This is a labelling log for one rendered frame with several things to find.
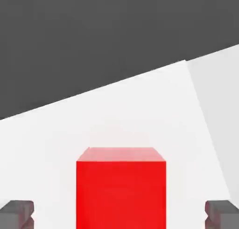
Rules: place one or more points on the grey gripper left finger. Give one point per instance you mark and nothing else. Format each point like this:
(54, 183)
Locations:
(15, 216)

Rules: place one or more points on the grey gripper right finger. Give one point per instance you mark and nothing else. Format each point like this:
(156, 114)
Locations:
(224, 216)

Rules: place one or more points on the small red cube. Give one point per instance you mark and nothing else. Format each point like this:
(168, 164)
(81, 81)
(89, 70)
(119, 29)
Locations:
(121, 191)

